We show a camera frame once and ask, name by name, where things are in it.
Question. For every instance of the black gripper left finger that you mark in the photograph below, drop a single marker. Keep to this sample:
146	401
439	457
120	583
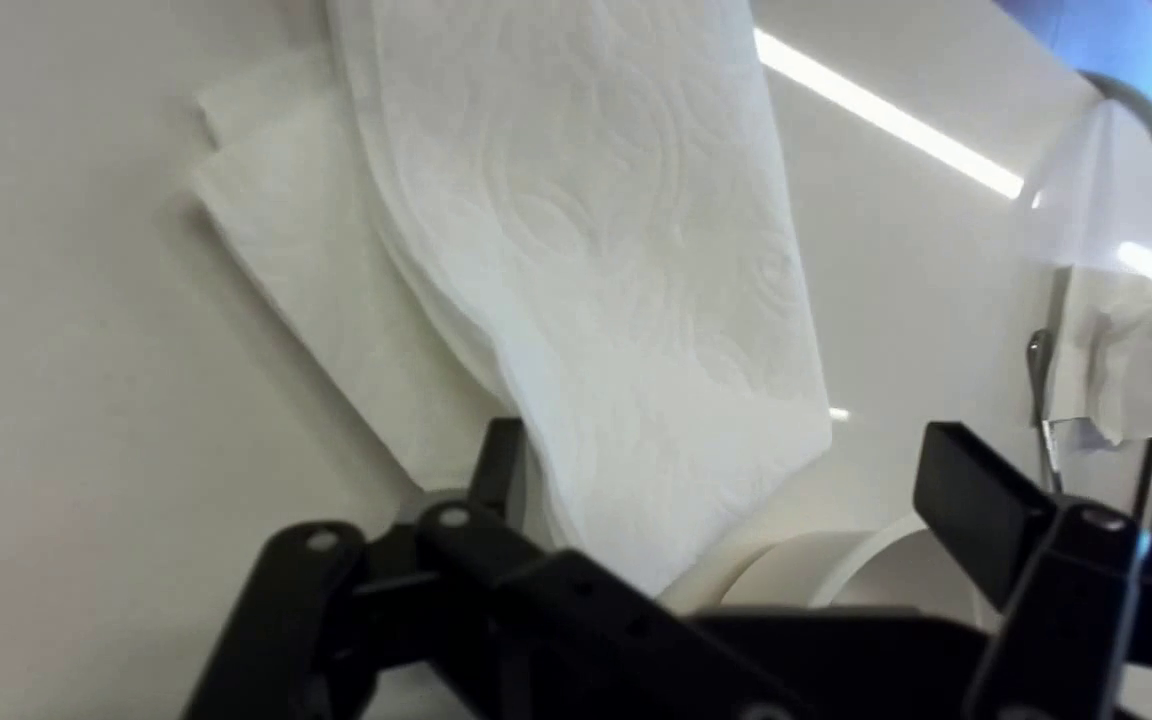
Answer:
496	470

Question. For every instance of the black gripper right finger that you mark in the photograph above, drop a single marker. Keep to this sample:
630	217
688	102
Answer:
976	507

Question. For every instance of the white paper wipe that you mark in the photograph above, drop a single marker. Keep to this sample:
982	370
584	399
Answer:
550	209

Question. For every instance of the white bowl of coffee beans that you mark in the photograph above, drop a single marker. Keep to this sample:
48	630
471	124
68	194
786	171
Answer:
838	537

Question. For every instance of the metal utensil at right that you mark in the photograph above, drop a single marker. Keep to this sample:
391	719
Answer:
1039	363

